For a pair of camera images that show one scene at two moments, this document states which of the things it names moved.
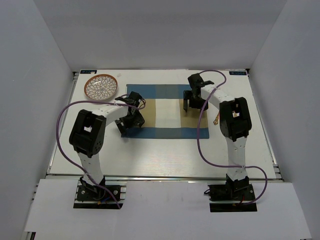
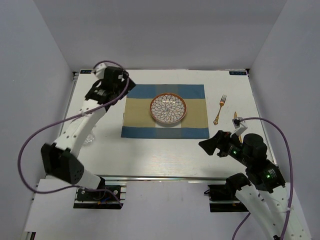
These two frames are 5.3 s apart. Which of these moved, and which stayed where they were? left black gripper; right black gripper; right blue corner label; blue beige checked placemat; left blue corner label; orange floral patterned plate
Moved: left black gripper; right black gripper; orange floral patterned plate
Stayed: blue beige checked placemat; right blue corner label; left blue corner label
